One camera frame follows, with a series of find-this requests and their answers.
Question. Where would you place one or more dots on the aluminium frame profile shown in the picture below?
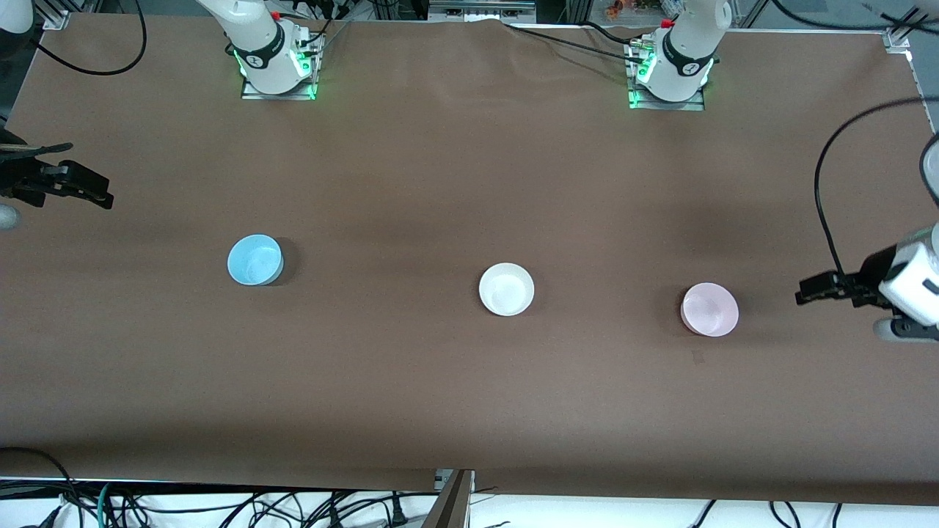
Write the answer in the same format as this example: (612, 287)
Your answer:
(578, 11)

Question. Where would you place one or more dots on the blue bowl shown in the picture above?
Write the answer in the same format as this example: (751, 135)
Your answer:
(253, 260)

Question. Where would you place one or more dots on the orange background item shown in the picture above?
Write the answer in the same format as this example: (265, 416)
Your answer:
(623, 7)

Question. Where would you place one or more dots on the brown table cover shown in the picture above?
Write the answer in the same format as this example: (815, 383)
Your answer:
(440, 403)

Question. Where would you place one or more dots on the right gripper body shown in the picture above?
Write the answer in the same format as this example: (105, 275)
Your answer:
(20, 178)

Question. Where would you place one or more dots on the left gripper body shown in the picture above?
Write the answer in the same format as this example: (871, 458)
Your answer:
(873, 271)

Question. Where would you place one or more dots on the gray device with ports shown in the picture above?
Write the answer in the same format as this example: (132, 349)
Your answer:
(480, 9)

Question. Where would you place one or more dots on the white bowl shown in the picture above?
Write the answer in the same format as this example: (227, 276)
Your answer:
(506, 290)

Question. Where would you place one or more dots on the aluminium frame corner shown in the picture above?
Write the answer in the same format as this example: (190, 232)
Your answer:
(897, 40)
(55, 20)

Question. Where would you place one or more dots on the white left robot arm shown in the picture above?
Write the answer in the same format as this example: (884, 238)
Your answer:
(686, 51)

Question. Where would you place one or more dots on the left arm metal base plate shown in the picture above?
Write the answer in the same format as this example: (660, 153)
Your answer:
(660, 106)

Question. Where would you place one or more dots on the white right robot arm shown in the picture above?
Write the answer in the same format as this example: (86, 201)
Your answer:
(260, 44)

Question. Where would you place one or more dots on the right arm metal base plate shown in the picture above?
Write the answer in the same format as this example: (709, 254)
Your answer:
(253, 94)

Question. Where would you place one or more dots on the brown support post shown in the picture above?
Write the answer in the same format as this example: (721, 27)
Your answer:
(455, 506)

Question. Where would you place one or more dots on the pink bowl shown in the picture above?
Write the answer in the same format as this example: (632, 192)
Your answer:
(710, 309)

